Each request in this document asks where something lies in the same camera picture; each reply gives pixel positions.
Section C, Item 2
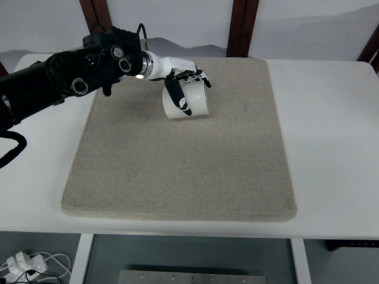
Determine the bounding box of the white robotic hand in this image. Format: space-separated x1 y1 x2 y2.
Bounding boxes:
146 51 211 116

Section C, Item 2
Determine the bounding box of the white ribbed cup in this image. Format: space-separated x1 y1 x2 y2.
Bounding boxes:
162 81 209 119

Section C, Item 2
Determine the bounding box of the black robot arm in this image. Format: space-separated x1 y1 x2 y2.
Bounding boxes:
1 26 211 131

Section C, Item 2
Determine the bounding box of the beige felt mat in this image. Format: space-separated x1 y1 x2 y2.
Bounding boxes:
62 57 297 222

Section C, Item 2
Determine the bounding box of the dark brown furniture foot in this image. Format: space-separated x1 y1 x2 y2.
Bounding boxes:
325 240 379 251

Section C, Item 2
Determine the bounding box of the white power strip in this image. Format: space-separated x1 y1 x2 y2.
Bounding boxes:
1 252 48 283

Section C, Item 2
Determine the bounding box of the middle brown wooden post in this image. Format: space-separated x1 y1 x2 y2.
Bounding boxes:
226 0 260 57

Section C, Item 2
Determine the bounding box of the brown wooden post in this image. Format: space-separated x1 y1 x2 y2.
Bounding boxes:
226 0 260 57
357 26 379 73
79 0 120 56

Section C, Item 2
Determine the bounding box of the left brown wooden post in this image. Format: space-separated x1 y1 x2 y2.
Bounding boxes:
79 0 120 56

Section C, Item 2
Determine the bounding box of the right brown wooden post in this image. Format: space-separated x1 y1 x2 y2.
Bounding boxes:
357 26 379 73

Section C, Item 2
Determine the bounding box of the black sleeved arm cable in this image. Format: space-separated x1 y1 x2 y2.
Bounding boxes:
0 131 28 169

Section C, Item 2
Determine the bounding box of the white power cable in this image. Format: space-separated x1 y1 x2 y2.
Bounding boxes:
28 251 72 279

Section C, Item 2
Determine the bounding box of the white table leg frame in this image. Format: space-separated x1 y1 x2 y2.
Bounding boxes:
69 234 94 284

